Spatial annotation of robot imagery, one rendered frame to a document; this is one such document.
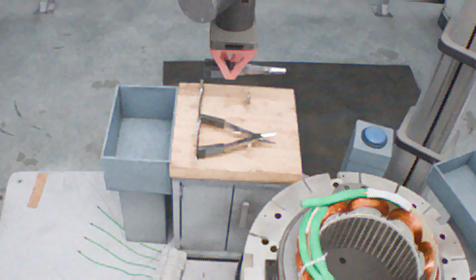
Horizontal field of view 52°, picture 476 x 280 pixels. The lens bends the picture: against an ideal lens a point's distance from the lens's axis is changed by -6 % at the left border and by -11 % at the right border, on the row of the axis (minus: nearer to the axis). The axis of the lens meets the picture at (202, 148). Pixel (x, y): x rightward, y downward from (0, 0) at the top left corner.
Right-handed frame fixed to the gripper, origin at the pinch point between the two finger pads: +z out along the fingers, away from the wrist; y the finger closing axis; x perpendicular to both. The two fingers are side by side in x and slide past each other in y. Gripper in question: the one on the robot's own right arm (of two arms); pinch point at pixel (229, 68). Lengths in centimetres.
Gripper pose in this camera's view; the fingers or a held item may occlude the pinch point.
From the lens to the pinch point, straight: 82.8
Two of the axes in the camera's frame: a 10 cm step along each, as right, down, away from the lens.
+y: -0.2, 7.5, -6.6
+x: 10.0, 0.3, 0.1
